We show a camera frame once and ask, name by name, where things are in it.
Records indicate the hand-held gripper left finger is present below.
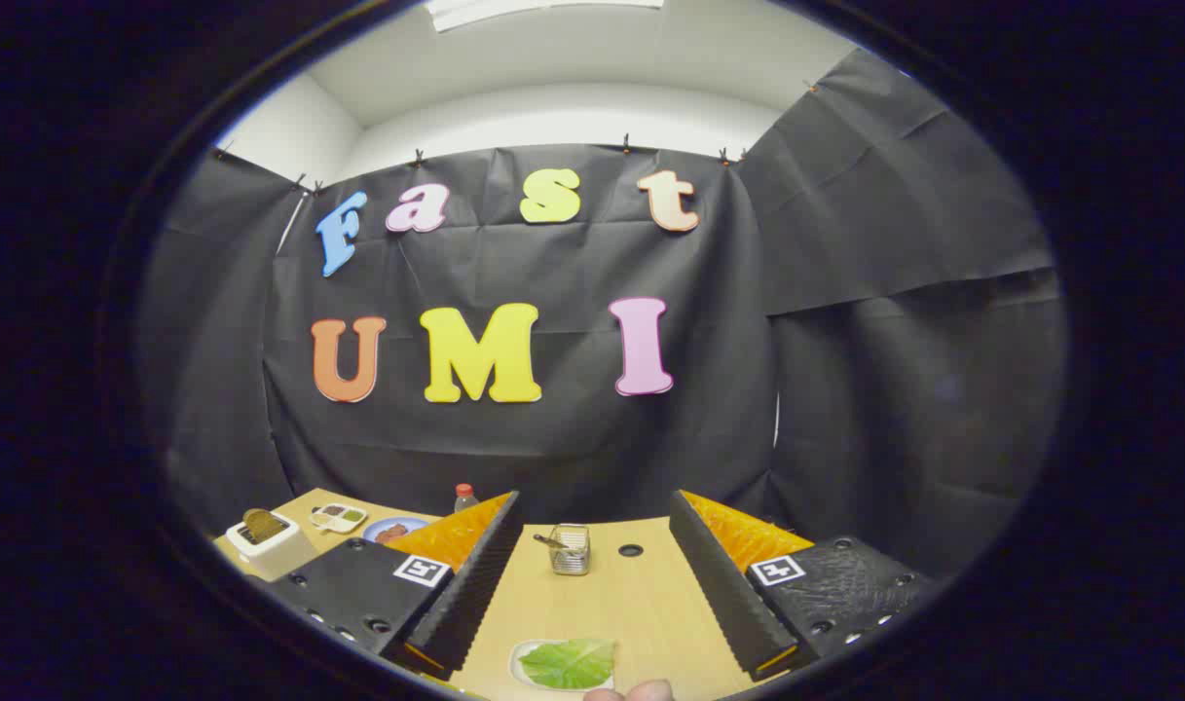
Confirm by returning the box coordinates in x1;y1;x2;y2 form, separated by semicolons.
259;490;525;683

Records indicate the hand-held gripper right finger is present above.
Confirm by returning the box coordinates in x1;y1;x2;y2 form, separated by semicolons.
668;489;936;683

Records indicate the green lettuce leaf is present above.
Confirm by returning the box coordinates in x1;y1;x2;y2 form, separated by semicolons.
517;638;617;690

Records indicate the brown bread slice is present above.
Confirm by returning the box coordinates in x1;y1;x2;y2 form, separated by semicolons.
241;508;291;544

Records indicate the white square plate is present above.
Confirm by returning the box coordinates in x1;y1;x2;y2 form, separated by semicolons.
509;638;617;693

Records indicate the blue plate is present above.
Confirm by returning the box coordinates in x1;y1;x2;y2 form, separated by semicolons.
362;517;432;546

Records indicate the white seasoning tray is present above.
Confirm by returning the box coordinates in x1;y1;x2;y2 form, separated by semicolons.
310;502;369;535

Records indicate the cream toaster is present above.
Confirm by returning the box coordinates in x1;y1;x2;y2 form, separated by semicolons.
225;511;318;582

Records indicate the wire cutlery basket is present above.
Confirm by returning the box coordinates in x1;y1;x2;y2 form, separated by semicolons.
550;524;592;576

